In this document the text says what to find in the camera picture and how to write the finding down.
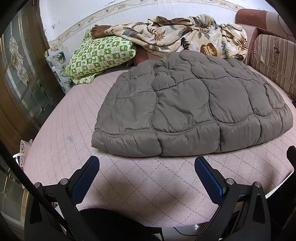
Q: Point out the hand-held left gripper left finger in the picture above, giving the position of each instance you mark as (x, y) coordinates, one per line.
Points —
(85, 178)

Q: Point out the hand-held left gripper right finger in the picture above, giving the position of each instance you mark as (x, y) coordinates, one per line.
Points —
(208, 180)

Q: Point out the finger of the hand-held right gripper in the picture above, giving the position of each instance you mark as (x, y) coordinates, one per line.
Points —
(292, 154)

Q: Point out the grey quilted jacket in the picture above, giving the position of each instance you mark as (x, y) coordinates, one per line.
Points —
(185, 104)

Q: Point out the pink checked bed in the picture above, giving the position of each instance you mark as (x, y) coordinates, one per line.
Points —
(138, 180)

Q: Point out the person's black trousers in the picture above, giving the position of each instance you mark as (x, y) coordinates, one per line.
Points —
(115, 224)

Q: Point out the floral gift bag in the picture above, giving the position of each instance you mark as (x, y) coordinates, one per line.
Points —
(24, 146)

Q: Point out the striped sofa cushion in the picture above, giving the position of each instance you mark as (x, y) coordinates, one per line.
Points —
(272, 55)

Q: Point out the wooden glass door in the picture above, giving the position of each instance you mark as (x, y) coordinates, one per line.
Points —
(13, 92)

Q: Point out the patterned foil sheet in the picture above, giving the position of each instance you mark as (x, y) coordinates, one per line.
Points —
(57, 59)

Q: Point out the green patterned pillow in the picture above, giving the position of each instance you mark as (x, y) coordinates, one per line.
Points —
(99, 55)

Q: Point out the reddish brown sofa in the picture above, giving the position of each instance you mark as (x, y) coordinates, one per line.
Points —
(252, 17)

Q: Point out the brown knit cloth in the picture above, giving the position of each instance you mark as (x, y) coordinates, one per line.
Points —
(98, 31)

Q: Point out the leaf print blanket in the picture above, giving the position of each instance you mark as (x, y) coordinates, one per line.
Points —
(173, 34)

